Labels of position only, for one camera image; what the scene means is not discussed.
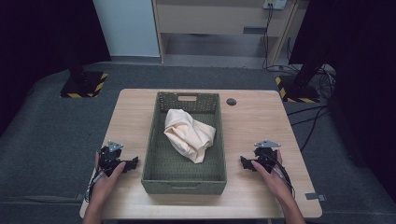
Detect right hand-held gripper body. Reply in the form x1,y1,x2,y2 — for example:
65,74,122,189
253,139,282,174

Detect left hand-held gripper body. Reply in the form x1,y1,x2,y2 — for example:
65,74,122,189
97,140,126,177

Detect green woven basket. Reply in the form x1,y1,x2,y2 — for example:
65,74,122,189
141,91,228,196

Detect cream cloth garment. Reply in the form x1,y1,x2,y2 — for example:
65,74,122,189
163,108,217,164

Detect person's left hand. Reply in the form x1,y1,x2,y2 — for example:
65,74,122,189
90,151,127,203

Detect person's right hand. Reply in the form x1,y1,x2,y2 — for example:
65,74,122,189
250,150,295,205

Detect grey tape piece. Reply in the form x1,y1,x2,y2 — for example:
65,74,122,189
304,192,328,202

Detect black stand base hazard stripes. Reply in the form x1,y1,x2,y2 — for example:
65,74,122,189
275,74,321,104
59,70,109,99

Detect white panel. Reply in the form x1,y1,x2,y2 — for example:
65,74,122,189
92,0,161,58

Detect black curtain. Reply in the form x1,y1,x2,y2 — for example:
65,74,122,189
0,0,112,136
289,0,396,200

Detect light wooden cabinet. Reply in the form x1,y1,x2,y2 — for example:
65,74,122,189
151,0,310,67

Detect white power strip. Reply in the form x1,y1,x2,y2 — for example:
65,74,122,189
262,0,288,10

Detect right hand-held gripper cable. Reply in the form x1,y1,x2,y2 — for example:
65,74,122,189
263,153,296,199

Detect hand-held gripper cable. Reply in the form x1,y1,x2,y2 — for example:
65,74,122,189
263,153,296,199
85,169,106,203

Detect left hand-held gripper cable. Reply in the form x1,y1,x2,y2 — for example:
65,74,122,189
85,169,106,203

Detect black floor cables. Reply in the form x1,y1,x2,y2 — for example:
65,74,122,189
267,62,338,153

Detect black power cable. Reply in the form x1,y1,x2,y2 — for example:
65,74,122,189
262,4,276,70

